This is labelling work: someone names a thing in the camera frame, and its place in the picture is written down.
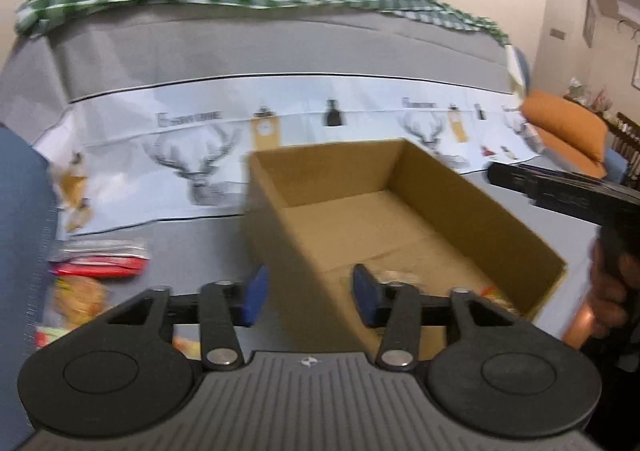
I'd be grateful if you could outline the yellow bread snack packet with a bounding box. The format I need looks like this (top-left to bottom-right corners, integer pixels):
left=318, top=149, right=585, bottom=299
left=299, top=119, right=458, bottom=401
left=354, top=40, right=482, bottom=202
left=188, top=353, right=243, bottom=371
left=172, top=335, right=201, bottom=360

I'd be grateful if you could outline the green label sachima packet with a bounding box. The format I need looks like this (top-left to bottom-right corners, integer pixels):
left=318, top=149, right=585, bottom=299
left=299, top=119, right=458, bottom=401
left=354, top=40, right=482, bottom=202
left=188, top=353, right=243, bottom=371
left=35, top=325, right=70, bottom=349

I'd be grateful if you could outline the person's right hand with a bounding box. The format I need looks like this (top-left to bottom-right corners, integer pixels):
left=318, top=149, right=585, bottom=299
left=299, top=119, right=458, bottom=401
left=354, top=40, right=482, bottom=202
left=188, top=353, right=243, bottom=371
left=587, top=239, right=628, bottom=338

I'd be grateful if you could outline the clear nut snack bag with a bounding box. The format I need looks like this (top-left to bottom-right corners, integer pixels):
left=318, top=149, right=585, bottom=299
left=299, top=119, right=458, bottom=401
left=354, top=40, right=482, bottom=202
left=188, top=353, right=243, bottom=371
left=375, top=270, right=423, bottom=289

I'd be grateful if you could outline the orange cushion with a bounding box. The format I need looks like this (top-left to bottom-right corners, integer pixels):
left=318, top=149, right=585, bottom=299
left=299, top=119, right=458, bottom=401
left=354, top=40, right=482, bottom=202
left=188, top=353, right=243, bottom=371
left=520, top=90, right=608, bottom=179

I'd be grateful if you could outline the small red gold snack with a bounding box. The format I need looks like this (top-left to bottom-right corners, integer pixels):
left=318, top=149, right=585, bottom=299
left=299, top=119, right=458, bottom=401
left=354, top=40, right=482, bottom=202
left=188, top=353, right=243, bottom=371
left=480, top=285, right=520, bottom=315

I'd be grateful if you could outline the brown cardboard box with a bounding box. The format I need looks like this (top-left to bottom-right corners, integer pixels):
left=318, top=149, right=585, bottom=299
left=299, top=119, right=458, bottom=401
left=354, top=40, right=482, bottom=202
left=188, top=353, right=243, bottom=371
left=243, top=140, right=566, bottom=353

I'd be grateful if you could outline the red snack stick packet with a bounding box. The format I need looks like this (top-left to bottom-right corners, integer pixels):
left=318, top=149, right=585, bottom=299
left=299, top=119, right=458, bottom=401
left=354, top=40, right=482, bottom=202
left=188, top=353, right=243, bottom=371
left=52, top=255, right=149, bottom=279

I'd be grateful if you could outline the clear cracker snack bag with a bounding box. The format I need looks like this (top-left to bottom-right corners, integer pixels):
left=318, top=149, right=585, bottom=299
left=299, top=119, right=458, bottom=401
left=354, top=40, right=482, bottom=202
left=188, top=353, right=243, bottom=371
left=54, top=275, right=108, bottom=330

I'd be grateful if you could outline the silver snack stick packet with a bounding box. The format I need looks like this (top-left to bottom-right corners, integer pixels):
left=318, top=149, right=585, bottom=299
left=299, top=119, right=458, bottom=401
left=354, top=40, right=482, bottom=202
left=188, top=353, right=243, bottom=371
left=49, top=239, right=149, bottom=263

